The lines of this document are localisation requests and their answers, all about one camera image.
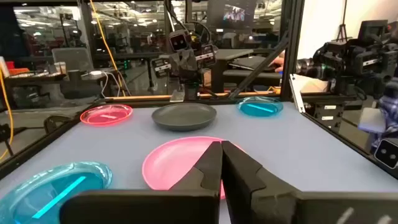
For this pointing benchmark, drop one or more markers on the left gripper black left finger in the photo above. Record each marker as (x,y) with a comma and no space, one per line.
(205,174)

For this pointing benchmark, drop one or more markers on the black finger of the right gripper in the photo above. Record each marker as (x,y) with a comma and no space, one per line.
(182,63)
(190,63)

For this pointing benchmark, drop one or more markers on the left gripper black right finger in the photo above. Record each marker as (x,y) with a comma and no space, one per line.
(248,193)

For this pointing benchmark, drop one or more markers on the green bowl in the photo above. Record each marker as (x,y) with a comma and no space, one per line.
(183,116)

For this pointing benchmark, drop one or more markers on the clear blue plastic plate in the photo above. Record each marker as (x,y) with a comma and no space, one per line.
(259,108)
(37,186)

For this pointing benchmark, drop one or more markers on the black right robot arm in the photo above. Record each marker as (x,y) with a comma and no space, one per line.
(191,88)

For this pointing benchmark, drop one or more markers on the dark grey desk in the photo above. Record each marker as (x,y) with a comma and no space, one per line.
(230,53)

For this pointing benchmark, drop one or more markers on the dark laptop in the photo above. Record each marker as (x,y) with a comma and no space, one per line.
(248,62)

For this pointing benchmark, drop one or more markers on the white device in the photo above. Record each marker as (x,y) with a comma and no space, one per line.
(95,73)

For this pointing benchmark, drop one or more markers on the clear pink plastic plate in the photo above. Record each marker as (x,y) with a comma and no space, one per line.
(105,115)

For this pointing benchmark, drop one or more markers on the person's hand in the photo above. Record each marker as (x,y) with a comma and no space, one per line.
(280,63)

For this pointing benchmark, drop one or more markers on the grey office chair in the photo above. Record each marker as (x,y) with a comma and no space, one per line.
(73,59)

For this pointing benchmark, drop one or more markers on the black equipment box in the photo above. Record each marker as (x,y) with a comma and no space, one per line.
(329,123)

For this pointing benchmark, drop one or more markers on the white slanted panel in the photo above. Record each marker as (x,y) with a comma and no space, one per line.
(297,90)

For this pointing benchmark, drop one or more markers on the dark cluttered desk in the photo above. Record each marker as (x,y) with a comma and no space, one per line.
(37,79)

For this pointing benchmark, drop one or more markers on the thin black tripod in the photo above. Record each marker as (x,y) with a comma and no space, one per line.
(343,31)

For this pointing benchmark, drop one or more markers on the person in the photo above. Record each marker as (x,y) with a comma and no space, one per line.
(388,105)

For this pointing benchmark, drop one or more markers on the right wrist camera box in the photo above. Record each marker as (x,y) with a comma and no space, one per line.
(178,41)

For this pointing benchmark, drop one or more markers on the silver mounting bracket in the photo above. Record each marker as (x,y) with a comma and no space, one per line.
(176,96)

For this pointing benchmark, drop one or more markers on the wall screen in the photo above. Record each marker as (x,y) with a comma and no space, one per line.
(234,14)

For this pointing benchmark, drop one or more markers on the black metal table frame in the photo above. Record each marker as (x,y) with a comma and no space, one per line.
(292,46)

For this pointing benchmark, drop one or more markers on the table-level camera box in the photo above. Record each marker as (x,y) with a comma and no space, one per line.
(385,154)

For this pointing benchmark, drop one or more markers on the black camera rig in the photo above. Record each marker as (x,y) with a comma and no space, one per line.
(351,59)

